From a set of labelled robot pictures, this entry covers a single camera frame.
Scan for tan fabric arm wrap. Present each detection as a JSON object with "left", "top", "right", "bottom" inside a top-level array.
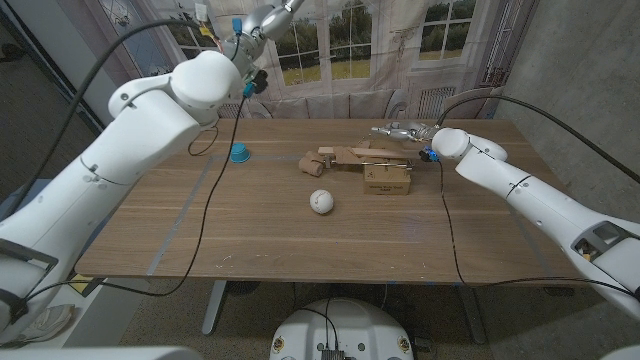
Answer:
[{"left": 298, "top": 144, "right": 386, "bottom": 178}]

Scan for yellow and black floor object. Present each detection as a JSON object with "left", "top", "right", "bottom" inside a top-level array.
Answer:
[{"left": 69, "top": 273, "right": 106, "bottom": 299}]

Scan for blue bin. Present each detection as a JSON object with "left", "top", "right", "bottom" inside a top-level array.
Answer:
[{"left": 0, "top": 178, "right": 36, "bottom": 221}]

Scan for wooden stick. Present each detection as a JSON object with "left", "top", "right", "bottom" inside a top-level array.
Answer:
[{"left": 317, "top": 145, "right": 416, "bottom": 161}]

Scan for black power strip cable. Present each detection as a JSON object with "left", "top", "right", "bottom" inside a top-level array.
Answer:
[{"left": 187, "top": 124, "right": 220, "bottom": 157}]

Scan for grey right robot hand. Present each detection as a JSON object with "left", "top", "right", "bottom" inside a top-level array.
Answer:
[{"left": 370, "top": 120, "right": 441, "bottom": 145}]

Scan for printed window backdrop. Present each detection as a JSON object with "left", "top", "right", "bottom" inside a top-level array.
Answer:
[{"left": 54, "top": 0, "right": 539, "bottom": 151}]

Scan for brown cardboard box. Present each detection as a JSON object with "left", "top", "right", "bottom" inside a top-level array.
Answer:
[{"left": 361, "top": 139, "right": 412, "bottom": 197}]

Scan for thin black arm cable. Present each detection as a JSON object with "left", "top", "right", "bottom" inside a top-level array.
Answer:
[
  {"left": 24, "top": 97, "right": 249, "bottom": 301},
  {"left": 438, "top": 160, "right": 639, "bottom": 296}
]

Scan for white table leg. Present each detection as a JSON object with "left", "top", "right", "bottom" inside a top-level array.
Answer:
[
  {"left": 201, "top": 279, "right": 229, "bottom": 336},
  {"left": 457, "top": 285, "right": 489, "bottom": 346}
]

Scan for white sneakers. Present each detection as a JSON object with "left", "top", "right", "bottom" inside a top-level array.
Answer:
[{"left": 14, "top": 303, "right": 76, "bottom": 344}]

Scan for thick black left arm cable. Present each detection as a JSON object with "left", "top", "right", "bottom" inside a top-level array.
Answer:
[{"left": 0, "top": 18, "right": 201, "bottom": 216}]

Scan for white ball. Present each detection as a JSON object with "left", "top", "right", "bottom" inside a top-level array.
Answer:
[{"left": 309, "top": 189, "right": 335, "bottom": 216}]

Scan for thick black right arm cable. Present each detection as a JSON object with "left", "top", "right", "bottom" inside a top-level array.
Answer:
[{"left": 434, "top": 94, "right": 640, "bottom": 185}]

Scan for small blue cup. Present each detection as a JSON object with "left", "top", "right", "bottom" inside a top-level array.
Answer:
[{"left": 229, "top": 142, "right": 252, "bottom": 165}]

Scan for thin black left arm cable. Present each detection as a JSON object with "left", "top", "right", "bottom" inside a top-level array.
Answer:
[{"left": 24, "top": 97, "right": 249, "bottom": 301}]

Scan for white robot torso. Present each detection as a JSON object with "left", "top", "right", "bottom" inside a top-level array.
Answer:
[{"left": 269, "top": 298, "right": 415, "bottom": 360}]

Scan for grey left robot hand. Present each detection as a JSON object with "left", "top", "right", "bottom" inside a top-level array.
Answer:
[{"left": 219, "top": 0, "right": 306, "bottom": 99}]

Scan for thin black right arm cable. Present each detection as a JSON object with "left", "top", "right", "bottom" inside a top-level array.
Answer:
[{"left": 438, "top": 160, "right": 639, "bottom": 296}]

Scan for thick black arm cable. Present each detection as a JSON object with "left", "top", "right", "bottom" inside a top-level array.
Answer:
[
  {"left": 434, "top": 94, "right": 640, "bottom": 185},
  {"left": 0, "top": 18, "right": 201, "bottom": 216}
]

